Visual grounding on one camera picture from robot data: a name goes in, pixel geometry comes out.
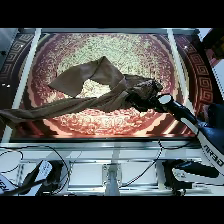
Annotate silver frame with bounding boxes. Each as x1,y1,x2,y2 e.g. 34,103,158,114
0,141,224,197

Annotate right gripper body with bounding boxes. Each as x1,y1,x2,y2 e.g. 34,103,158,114
127,89,162,114

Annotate brown trousers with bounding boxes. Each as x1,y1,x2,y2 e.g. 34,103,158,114
0,55,164,129

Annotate black cable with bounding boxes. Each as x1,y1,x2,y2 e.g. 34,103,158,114
0,149,24,174
119,139,166,188
0,144,72,194

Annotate heap of clothes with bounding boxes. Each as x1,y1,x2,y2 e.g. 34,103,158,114
201,28,224,61

